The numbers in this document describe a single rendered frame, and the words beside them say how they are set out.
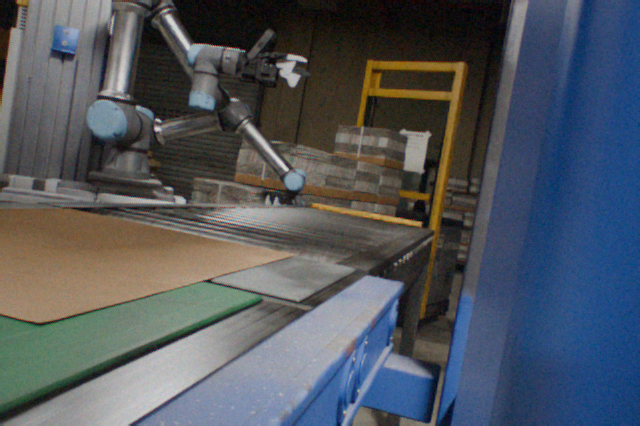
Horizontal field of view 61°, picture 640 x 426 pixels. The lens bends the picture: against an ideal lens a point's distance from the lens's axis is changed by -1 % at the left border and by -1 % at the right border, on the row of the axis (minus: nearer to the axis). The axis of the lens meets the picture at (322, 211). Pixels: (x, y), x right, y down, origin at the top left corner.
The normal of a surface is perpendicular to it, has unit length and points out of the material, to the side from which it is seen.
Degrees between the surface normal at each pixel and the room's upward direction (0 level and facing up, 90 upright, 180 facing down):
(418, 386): 90
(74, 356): 0
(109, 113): 98
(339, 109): 90
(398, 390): 90
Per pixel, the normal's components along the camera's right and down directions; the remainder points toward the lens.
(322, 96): -0.26, 0.00
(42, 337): 0.16, -0.99
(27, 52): 0.33, 0.11
